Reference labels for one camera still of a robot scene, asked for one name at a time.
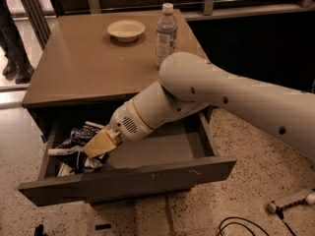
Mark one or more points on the yellow-tan gripper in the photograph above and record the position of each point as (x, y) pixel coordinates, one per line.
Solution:
(126, 120)

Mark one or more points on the black tape strip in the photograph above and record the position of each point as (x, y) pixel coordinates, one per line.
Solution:
(102, 226)

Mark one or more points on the small black floor object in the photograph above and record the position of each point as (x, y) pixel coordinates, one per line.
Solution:
(39, 231)

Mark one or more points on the metal railing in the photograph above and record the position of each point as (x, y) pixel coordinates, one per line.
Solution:
(297, 15)

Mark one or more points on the open grey top drawer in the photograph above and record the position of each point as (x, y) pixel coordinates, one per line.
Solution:
(177, 156)

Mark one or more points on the white bowl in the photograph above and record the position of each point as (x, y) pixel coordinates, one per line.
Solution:
(126, 30)

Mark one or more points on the blue chip bag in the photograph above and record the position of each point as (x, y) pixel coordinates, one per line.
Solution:
(71, 151)

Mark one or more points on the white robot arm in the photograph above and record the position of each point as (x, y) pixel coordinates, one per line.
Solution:
(187, 83)

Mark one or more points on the clear plastic water bottle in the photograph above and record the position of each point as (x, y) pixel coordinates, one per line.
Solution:
(166, 33)

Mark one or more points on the person's dark legs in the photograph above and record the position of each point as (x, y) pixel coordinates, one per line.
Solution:
(18, 63)

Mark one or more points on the grey drawer cabinet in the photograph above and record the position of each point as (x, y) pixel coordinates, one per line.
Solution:
(82, 63)

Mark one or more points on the white power strip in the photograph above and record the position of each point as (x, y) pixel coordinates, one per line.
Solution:
(305, 196)

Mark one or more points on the white paper packet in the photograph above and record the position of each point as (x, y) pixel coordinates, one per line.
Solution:
(65, 170)

